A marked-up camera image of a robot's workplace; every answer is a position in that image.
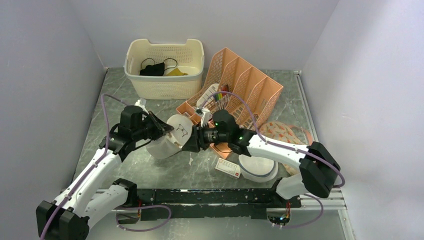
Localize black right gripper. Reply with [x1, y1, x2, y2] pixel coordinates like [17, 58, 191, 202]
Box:
[182, 121, 230, 153]

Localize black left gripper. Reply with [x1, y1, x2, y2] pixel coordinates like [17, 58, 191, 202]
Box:
[133, 110, 175, 142]

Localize white mesh laundry bag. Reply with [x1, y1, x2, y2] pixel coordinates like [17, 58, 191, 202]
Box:
[146, 114, 193, 160]

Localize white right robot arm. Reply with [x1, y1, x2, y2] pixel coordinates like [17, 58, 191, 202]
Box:
[182, 110, 341, 207]

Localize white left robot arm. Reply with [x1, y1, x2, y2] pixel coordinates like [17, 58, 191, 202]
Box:
[36, 105, 174, 240]

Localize cream plastic laundry basket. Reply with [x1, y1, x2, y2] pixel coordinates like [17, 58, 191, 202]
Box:
[124, 38, 205, 100]

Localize orange patterned fabric bag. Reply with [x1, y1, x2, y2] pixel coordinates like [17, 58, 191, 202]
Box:
[259, 121, 314, 176]

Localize white red card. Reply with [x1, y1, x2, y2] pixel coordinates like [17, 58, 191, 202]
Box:
[215, 158, 241, 179]

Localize yellow cloth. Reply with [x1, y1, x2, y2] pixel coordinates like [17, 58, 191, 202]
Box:
[165, 68, 188, 77]

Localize black face mask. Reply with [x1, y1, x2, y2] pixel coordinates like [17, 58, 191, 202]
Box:
[139, 58, 178, 77]

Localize peach plastic desk organizer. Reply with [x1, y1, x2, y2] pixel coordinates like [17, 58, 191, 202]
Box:
[175, 47, 284, 160]

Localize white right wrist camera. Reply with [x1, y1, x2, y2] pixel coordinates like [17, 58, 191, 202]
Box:
[195, 107, 212, 127]

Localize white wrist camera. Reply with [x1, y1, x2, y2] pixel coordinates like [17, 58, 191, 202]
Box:
[195, 107, 212, 127]
[134, 98, 148, 112]

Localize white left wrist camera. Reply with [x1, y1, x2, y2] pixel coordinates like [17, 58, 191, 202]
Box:
[134, 98, 148, 112]

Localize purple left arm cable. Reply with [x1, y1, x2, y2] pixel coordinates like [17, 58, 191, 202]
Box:
[39, 93, 172, 240]

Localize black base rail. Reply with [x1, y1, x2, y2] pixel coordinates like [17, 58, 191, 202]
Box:
[122, 187, 301, 221]

